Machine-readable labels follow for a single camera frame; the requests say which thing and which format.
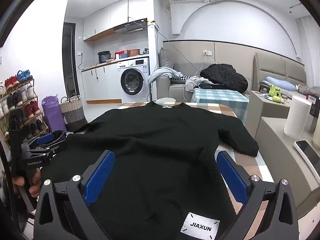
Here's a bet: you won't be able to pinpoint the black puffer jacket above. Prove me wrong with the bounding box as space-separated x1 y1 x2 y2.
199 64 248 94

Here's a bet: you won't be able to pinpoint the black cooking pot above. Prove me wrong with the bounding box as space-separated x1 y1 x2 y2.
97 51 112 64

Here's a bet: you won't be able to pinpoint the grey sofa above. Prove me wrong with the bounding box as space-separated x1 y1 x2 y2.
162 40 305 80
155 61 250 103

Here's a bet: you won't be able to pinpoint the white round stool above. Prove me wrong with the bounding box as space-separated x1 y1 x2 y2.
156 97 177 105

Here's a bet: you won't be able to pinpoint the person's left hand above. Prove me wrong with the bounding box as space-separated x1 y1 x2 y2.
12 167 42 198

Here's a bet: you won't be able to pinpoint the grey pillow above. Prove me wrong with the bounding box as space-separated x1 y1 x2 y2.
159 47 174 69

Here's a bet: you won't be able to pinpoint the beige low cabinet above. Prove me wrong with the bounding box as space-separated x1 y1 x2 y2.
255 116 320 218

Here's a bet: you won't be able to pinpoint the grey bed blanket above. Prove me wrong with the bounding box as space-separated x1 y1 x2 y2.
299 85 320 98

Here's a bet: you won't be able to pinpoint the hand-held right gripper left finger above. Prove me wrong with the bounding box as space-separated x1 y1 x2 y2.
34 150 115 240

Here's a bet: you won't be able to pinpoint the range hood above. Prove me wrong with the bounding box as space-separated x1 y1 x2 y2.
115 19 148 35

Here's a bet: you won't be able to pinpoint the houndstooth cushion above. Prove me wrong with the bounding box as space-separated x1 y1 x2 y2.
170 75 192 82

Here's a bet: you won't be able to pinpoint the white charging cable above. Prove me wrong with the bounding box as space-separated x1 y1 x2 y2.
184 54 218 100

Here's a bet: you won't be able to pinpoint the woven laundry basket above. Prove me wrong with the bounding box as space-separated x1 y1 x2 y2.
59 94 88 133

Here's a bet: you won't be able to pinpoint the checked blanket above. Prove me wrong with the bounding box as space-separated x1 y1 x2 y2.
72 101 275 240

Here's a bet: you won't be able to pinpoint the rows of shoes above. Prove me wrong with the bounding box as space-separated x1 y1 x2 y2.
0 70 47 140

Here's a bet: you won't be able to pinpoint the blue pillow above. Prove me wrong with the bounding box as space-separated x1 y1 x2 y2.
265 76 297 92

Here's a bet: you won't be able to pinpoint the white washing machine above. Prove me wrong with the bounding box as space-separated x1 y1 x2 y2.
117 57 150 103

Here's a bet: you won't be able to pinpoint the dark door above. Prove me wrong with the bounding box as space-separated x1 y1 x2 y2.
62 22 80 98

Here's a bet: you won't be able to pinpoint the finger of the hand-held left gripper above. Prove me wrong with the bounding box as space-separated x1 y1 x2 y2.
21 133 55 151
26 140 67 157

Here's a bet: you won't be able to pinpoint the green toy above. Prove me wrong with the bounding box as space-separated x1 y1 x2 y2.
269 85 282 103

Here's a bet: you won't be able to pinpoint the white curtain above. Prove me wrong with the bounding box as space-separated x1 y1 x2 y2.
296 15 320 88

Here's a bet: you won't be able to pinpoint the teal checked cloth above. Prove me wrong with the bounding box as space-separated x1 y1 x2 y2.
191 88 250 125

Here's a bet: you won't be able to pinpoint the black knit sweater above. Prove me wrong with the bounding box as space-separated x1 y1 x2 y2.
40 101 259 240

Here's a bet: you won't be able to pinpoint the pale blue cloth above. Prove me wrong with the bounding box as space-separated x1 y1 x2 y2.
147 67 184 84

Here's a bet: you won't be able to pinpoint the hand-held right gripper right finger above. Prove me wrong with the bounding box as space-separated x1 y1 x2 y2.
216 151 299 240

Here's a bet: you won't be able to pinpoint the white paper roll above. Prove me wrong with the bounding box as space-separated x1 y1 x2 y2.
284 95 312 138

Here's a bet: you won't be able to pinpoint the wooden shoe rack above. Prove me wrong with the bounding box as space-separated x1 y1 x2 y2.
0 79 49 140

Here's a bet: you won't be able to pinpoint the purple bag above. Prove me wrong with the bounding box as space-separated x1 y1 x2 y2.
41 95 68 133

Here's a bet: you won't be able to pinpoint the grey nightstand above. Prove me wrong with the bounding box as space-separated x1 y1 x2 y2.
249 90 300 138

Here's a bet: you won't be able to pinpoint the pale grey clothes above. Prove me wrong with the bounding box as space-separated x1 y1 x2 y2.
185 76 213 92

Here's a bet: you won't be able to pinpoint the beige trash bin black liner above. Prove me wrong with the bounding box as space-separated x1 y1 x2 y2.
51 129 67 143

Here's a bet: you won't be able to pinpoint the white wall cabinets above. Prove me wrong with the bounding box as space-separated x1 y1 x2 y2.
83 0 148 42

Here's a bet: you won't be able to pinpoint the white base cabinets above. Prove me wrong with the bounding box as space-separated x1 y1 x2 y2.
81 62 119 104

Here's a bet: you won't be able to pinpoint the white-edged black device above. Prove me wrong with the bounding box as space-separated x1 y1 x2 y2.
294 139 320 173

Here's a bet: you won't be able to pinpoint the beige bed headboard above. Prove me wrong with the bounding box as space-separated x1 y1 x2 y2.
252 52 307 93

